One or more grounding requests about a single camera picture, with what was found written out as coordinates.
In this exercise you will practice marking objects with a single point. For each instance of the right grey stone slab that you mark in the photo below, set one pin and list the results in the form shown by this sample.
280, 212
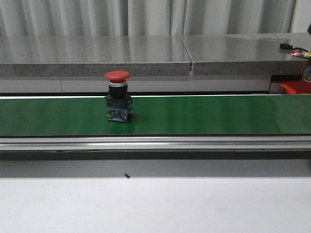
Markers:
246, 54

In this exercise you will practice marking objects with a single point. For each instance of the grey stone slab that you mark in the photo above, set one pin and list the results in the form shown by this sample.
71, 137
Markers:
246, 54
92, 56

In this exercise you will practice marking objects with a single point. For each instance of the green conveyor belt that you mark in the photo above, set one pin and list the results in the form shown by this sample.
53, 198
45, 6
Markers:
253, 114

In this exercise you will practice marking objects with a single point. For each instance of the red plastic bin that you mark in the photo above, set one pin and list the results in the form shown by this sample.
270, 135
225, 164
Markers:
294, 87

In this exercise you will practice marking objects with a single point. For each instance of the small black device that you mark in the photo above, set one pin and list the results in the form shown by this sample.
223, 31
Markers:
285, 46

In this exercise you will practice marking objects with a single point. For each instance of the left grey stone slab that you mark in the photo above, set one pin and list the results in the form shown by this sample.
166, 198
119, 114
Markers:
92, 56

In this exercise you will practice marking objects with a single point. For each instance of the circuit board with red light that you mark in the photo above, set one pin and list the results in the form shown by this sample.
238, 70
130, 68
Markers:
302, 53

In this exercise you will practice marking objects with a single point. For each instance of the grey pleated curtain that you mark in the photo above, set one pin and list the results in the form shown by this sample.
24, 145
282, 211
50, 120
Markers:
144, 17

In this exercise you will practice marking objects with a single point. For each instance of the aluminium conveyor frame rail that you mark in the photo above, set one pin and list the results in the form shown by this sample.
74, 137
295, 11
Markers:
194, 142

